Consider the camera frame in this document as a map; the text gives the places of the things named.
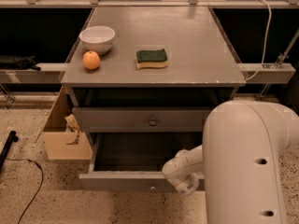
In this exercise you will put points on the grey drawer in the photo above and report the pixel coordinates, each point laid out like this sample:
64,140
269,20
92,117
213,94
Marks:
134,161
140,119

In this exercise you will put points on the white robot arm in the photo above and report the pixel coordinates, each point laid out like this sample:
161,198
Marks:
242,141

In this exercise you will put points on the grey drawer cabinet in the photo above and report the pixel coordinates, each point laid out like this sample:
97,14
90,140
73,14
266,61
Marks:
201,72

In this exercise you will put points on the grey top drawer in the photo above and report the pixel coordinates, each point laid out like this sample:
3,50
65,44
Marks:
140,119

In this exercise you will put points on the green yellow sponge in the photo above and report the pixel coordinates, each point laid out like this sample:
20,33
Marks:
151,59

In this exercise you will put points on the orange fruit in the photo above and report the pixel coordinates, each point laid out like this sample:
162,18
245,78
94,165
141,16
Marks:
91,60

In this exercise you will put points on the crumpled yellow paper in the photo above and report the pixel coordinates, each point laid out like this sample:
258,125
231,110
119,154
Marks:
72,125

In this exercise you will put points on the white bowl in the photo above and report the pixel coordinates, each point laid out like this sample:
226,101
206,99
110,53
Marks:
97,38

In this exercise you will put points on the cardboard box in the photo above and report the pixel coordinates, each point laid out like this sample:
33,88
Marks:
62,142

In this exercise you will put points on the black pole base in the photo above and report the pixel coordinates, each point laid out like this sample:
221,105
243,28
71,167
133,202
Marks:
12,138

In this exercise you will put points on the black cloth on shelf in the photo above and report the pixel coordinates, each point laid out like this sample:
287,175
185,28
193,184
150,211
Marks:
18,62

